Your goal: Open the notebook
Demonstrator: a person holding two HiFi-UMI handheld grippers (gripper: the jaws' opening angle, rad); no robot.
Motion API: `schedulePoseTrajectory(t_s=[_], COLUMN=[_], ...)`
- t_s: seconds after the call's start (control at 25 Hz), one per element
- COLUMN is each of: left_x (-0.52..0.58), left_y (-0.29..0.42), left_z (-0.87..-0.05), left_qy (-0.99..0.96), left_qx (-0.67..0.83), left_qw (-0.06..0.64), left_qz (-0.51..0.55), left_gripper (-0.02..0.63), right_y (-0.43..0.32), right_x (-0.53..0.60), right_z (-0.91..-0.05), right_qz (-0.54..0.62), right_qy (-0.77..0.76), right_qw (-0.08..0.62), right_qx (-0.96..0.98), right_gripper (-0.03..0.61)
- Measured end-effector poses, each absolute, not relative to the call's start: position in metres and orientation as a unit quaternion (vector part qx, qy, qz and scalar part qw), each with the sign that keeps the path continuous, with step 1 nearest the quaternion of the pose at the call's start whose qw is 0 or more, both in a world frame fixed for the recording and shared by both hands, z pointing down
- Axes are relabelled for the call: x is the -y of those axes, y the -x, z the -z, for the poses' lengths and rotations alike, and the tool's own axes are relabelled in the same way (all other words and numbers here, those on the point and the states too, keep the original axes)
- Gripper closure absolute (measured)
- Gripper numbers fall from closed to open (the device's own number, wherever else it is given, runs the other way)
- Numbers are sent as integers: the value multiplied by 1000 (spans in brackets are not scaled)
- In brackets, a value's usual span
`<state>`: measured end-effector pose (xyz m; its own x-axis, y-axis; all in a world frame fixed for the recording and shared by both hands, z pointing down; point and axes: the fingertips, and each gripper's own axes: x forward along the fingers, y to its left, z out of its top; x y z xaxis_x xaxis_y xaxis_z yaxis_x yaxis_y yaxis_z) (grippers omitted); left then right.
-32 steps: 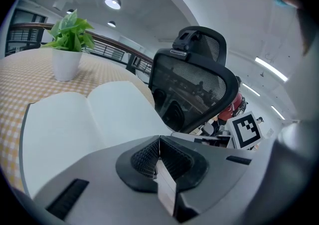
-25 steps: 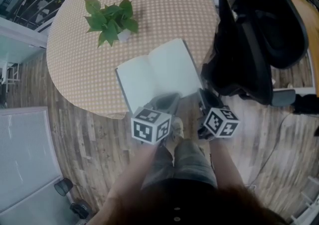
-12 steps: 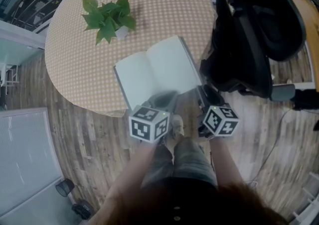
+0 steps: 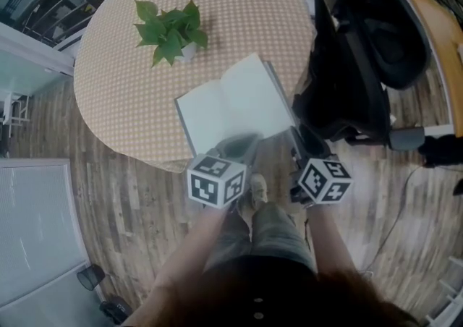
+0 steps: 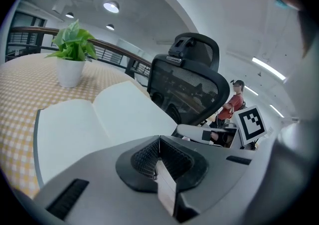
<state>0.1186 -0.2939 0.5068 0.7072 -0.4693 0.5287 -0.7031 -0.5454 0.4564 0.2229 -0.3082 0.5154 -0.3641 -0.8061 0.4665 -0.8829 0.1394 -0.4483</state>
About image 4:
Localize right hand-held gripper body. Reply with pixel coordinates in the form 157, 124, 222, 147
289, 124, 354, 209

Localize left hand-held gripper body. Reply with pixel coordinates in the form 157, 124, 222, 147
187, 131, 264, 210

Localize white notebook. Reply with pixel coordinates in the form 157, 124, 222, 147
174, 52, 302, 158

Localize person's right forearm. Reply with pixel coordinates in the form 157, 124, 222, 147
306, 202, 363, 278

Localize person's left forearm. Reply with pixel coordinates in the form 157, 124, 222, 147
122, 205, 234, 327

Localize person's beige shoe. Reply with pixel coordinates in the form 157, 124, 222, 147
248, 172, 269, 211

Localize person's grey trousers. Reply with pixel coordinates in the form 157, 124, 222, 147
202, 200, 320, 276

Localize black office chair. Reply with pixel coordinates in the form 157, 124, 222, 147
291, 0, 433, 153

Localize orange checkered tablecloth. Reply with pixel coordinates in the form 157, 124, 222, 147
73, 0, 315, 174

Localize person's black shirt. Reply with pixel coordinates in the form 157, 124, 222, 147
180, 255, 321, 327

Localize green potted plant white pot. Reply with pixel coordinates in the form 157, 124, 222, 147
132, 0, 210, 68

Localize black mesh wastebasket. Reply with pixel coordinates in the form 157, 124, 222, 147
76, 263, 106, 291

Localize black device on floor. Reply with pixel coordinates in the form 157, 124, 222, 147
98, 294, 132, 324

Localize frosted glass panel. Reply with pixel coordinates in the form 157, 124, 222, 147
0, 158, 92, 309

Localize wooden desk with white edge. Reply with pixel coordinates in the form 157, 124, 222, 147
399, 0, 463, 128

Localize white metal stool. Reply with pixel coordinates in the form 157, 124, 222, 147
0, 89, 30, 126

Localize black floor cable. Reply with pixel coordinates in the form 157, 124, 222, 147
361, 163, 428, 273

